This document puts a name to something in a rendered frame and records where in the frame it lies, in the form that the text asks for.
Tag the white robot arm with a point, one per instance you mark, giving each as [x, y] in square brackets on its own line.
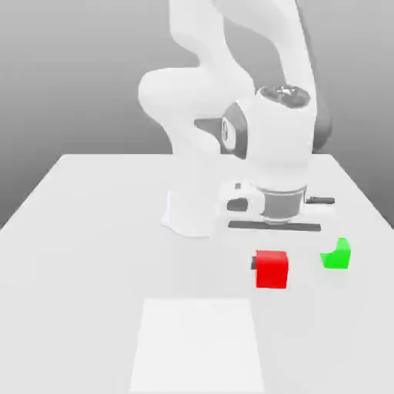
[277, 138]

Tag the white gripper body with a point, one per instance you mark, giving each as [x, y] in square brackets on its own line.
[274, 238]

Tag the small red cube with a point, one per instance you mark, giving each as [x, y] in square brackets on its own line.
[272, 272]

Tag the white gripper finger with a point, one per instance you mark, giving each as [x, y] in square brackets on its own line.
[253, 263]

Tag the small green cube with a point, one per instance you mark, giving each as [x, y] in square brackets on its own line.
[338, 258]

